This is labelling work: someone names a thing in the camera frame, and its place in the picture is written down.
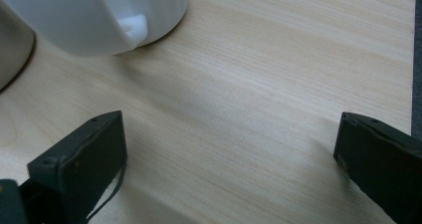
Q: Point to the stainless steel cup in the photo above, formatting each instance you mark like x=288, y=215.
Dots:
x=13, y=44

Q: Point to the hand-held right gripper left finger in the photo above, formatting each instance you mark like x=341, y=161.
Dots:
x=83, y=157

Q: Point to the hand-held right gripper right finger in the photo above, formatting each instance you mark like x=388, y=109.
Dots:
x=384, y=161

